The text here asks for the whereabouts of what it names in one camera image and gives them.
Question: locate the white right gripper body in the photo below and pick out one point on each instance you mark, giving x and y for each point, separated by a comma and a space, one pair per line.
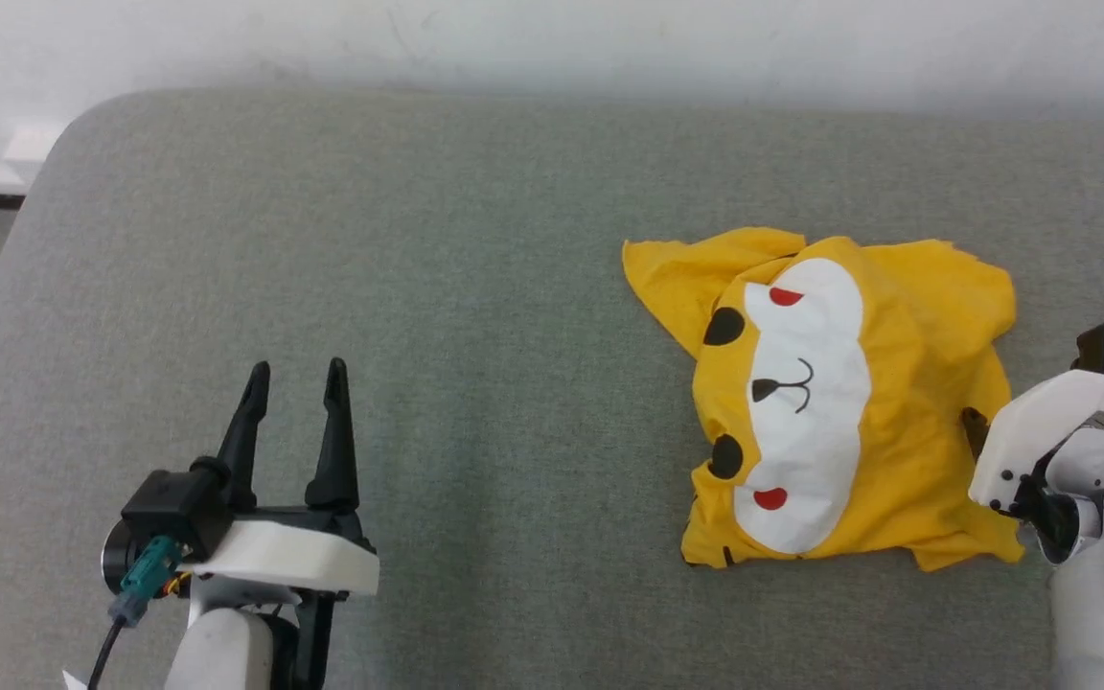
1031, 431

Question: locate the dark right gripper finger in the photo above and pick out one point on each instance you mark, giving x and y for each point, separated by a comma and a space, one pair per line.
976, 431

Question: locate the grey fabric sofa cushion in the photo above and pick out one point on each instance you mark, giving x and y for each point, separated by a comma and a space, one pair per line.
437, 307

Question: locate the white wall skirting block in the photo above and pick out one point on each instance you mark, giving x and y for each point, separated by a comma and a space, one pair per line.
25, 149

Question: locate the yellow cartoon face t-shirt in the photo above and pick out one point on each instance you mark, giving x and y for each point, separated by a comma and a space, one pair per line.
907, 383

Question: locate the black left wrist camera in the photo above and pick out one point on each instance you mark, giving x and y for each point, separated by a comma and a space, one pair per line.
173, 508

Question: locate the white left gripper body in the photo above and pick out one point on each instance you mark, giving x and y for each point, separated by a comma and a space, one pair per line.
293, 556

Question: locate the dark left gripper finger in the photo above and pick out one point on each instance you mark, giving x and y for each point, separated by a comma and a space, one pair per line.
334, 450
243, 436

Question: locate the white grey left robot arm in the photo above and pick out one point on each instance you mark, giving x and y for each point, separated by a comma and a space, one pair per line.
221, 647

